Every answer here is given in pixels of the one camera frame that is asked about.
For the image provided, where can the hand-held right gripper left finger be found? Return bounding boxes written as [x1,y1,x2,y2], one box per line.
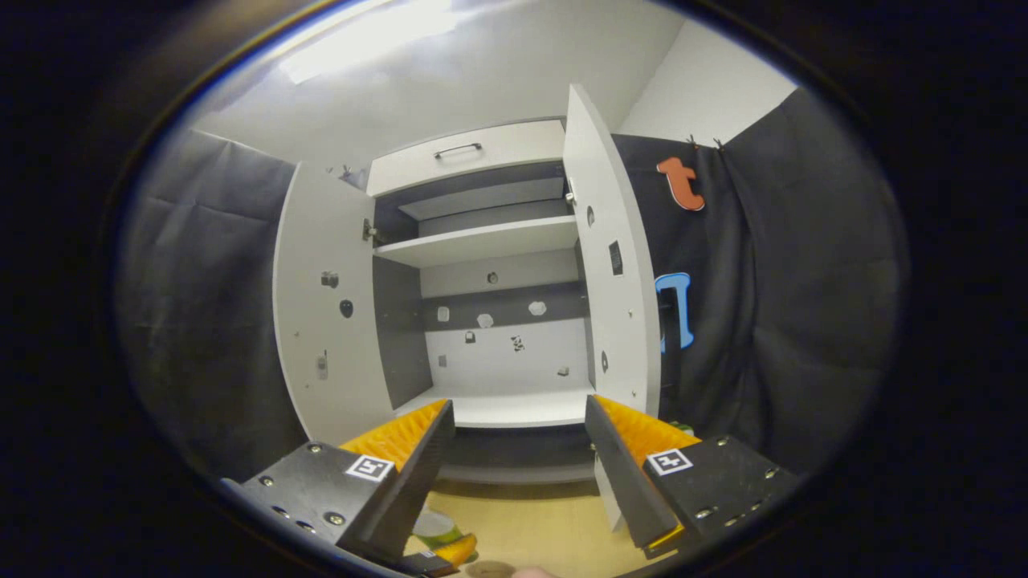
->
[221,399,455,564]

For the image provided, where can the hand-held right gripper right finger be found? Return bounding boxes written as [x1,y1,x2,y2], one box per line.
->
[585,394,801,561]

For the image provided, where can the white cabinet shelf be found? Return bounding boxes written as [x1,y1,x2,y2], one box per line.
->
[373,215,581,269]

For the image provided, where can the grey cabinet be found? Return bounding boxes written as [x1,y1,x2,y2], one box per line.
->
[365,116,599,486]

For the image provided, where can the black backdrop cloth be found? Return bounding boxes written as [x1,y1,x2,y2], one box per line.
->
[112,84,912,499]

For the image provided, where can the clear bottle green label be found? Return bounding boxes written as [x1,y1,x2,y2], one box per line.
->
[414,510,480,563]

